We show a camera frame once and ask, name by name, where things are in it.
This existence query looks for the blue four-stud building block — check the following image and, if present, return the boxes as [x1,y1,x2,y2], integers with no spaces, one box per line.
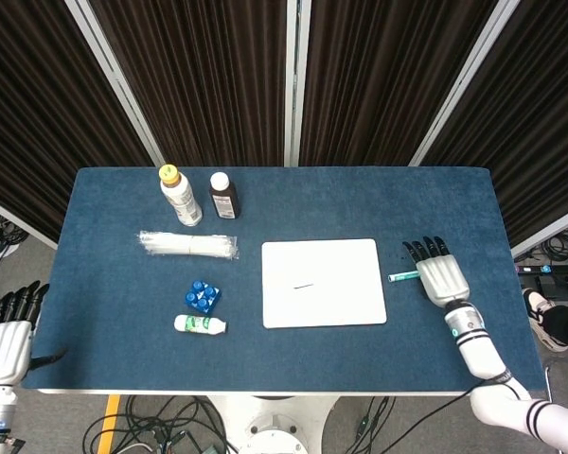
[184,279,224,315]

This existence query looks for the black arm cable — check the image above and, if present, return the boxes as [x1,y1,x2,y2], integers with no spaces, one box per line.
[386,383,534,454]

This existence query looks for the yellow floor tape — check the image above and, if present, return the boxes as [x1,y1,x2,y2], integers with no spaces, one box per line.
[96,394,123,454]

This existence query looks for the black power strip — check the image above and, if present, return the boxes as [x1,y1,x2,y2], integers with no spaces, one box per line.
[514,263,568,276]

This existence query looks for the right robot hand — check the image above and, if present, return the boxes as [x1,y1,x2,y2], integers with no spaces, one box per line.
[401,236,471,306]

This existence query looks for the white square board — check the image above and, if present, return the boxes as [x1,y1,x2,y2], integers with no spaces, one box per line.
[260,237,388,330]

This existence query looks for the black and white sneaker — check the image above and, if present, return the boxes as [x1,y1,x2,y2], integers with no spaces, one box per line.
[522,288,568,353]

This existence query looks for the small white green-label bottle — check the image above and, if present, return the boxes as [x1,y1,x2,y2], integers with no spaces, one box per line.
[173,314,228,335]

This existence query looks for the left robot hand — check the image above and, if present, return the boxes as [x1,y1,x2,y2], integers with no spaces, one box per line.
[0,280,68,385]

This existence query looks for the white bottle yellow cap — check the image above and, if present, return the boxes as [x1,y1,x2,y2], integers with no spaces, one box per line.
[158,164,204,227]

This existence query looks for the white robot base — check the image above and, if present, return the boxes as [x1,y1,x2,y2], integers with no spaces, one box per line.
[206,394,338,454]

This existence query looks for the white partition frame post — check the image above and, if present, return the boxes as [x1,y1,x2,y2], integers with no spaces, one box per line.
[64,0,166,167]
[408,0,522,167]
[283,0,312,167]

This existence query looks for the dark bottle white cap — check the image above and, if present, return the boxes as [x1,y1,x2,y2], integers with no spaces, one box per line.
[208,172,241,221]

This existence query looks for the dark ribbed partition panel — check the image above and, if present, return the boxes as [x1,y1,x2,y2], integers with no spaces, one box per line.
[88,0,290,167]
[298,0,499,167]
[420,0,568,259]
[0,0,155,250]

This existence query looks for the tangle of black floor cables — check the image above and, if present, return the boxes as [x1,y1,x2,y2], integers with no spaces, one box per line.
[81,394,233,454]

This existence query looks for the blue fabric tablecloth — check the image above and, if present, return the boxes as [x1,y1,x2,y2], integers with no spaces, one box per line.
[21,166,548,397]

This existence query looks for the black floor cables bundle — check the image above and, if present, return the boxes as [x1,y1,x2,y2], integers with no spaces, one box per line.
[0,205,32,269]
[524,225,568,266]

